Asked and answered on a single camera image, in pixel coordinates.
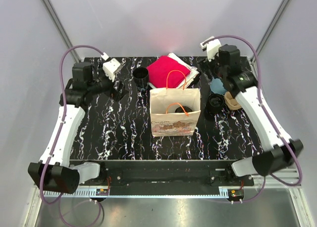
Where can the aluminium frame rail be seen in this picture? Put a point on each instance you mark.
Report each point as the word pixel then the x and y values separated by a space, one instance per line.
pixel 204 201

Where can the red folded cloth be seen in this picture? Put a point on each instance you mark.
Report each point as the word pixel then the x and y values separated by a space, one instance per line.
pixel 167 71

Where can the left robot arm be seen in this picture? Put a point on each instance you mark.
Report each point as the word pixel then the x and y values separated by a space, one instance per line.
pixel 53 171

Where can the blue straw holder cup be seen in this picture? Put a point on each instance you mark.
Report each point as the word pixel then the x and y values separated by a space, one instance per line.
pixel 216 86

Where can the stack of napkins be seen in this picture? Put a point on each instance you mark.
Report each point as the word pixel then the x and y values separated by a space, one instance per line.
pixel 189 78

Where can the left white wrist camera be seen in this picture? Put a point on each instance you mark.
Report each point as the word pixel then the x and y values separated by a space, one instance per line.
pixel 111 66

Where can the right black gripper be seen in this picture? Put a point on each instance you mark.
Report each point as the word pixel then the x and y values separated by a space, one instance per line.
pixel 207 65

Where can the bottom cardboard cup carrier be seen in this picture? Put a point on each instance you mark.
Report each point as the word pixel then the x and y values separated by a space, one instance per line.
pixel 231 102

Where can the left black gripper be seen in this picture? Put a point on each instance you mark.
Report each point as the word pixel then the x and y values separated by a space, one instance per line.
pixel 119 93

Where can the paper takeout bag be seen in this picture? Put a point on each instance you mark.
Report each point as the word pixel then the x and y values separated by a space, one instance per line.
pixel 164 121

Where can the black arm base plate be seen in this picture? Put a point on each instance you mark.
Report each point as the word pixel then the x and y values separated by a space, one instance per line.
pixel 168 177

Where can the black coffee cup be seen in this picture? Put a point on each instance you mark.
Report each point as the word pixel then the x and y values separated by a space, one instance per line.
pixel 141 78

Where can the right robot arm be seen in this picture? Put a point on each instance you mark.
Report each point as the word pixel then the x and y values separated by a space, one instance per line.
pixel 280 150

